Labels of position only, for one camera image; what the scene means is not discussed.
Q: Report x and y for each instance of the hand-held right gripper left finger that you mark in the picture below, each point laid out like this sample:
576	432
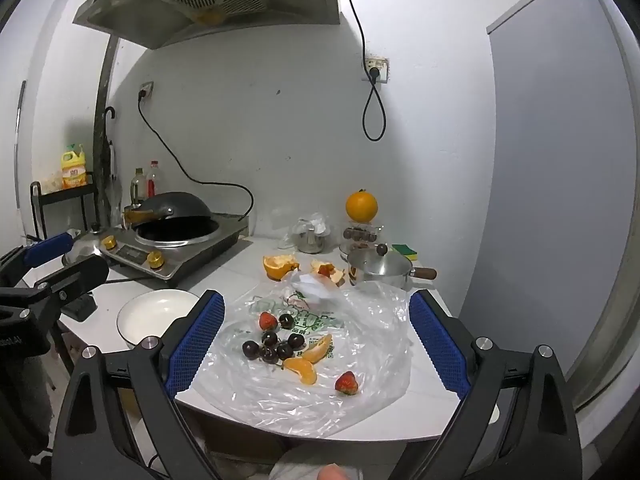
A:
197	340

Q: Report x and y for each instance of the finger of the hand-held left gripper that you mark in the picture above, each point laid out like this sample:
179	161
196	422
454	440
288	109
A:
75	277
47	250

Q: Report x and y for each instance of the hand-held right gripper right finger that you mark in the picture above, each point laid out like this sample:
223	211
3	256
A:
437	345

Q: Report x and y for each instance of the white plate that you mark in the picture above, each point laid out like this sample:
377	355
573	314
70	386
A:
150	315

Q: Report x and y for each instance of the red strawberry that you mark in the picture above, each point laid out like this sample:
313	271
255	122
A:
325	271
346	382
267	320

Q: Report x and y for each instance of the peeled orange segment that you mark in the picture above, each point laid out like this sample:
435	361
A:
301	370
317	349

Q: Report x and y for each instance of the small black block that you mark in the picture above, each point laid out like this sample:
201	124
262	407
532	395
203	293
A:
77	307

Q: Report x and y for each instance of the small steel lid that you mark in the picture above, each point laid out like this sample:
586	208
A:
87	245

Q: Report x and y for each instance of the black metal rack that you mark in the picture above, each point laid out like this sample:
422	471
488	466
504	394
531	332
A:
60	195

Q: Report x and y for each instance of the clear printed plastic bag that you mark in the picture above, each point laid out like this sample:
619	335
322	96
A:
370	360

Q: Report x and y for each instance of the yellow oil bottle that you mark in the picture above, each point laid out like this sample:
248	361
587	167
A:
72	170

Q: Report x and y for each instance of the steel induction cooker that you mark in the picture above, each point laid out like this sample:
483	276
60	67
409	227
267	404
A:
200	250

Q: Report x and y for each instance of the green yellow sponge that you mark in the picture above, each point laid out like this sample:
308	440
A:
404	251

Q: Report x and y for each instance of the steel lid with wooden knob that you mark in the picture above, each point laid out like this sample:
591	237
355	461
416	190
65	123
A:
375	261

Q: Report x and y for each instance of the black umbrella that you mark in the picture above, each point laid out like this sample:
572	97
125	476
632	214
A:
107	160

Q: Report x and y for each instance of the orange peel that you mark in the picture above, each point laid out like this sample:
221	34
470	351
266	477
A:
277	265
336	276

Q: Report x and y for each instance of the dark glass bottle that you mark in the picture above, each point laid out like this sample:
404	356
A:
137	185

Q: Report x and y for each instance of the black wok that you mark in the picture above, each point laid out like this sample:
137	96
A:
175	205

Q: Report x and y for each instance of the white plastic bag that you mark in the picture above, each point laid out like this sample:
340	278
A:
312	290

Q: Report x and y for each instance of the red cap bottle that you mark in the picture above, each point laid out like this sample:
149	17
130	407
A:
154	177

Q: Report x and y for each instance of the clear box of brown balls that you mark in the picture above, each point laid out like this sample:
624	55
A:
361	233

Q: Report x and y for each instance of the steel cup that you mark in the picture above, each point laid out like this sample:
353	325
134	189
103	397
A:
310	242

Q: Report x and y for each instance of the whole orange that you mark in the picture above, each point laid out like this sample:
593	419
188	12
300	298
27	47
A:
361	206

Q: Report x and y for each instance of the crumpled clear plastic wrap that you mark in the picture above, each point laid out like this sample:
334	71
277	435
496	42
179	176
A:
312	222

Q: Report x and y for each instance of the grey vertical pipe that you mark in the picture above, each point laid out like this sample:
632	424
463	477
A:
104	90

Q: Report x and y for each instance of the grey door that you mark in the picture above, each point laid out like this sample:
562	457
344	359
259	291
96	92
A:
550	185

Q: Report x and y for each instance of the steel range hood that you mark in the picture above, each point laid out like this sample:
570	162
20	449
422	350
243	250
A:
150	15

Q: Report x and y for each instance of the small wall socket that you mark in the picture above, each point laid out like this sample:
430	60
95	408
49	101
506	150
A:
146	89

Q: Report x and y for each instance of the white wall socket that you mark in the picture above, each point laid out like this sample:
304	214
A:
376	64

